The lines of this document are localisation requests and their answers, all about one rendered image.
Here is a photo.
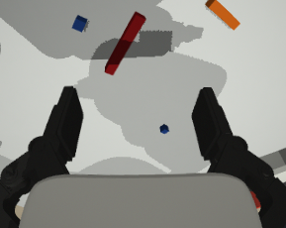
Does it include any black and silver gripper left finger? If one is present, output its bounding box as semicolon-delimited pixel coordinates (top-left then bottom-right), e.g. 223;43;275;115
0;86;83;228

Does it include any small dark blue block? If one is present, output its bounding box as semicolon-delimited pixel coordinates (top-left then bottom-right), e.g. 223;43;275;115
72;15;87;33
159;124;169;134

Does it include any red rod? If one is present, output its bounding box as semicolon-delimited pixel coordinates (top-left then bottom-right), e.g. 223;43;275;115
105;12;145;75

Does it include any orange rod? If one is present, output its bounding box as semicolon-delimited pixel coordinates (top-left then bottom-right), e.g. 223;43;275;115
205;0;240;30

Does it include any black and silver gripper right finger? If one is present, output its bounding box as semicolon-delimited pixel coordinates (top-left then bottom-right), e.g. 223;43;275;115
192;87;286;228

